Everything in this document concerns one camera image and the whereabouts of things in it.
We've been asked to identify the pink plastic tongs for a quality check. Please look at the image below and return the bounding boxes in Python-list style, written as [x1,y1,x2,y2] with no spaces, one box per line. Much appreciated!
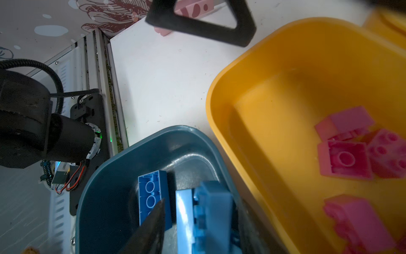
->
[147,0,215,24]

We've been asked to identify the dark teal plastic bin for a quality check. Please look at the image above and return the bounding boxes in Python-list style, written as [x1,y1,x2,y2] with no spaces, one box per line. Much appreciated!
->
[75,126,239,254]

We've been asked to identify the near yellow plastic bin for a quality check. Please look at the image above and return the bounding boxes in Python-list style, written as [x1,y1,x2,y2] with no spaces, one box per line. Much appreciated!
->
[206,18,406,254]

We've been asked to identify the far yellow plastic bin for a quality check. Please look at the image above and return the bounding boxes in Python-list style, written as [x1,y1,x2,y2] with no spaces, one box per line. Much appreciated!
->
[363,8,406,50]

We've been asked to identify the pink lego brick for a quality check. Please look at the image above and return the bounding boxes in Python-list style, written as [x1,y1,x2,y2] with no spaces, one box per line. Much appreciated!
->
[317,140,373,181]
[361,129,406,178]
[323,195,395,254]
[315,106,375,141]

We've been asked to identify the yellow plastic bin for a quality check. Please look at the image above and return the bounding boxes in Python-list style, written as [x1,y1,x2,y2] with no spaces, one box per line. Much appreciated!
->
[363,8,406,50]
[206,18,406,254]

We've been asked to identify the blue lego brick large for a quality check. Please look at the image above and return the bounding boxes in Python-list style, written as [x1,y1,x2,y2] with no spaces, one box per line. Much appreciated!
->
[138,170,172,231]

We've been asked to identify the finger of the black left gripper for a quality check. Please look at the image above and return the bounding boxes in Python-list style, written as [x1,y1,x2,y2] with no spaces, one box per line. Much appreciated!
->
[145,1,256,47]

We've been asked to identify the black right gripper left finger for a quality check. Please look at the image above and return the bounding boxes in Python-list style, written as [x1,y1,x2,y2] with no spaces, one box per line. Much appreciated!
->
[118,199,166,254]

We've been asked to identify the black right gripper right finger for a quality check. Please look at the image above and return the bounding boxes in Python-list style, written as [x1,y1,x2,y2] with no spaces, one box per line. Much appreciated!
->
[233,197,287,254]

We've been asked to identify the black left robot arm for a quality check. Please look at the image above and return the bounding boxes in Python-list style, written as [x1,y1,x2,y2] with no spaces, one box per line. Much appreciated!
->
[1,1,256,168]

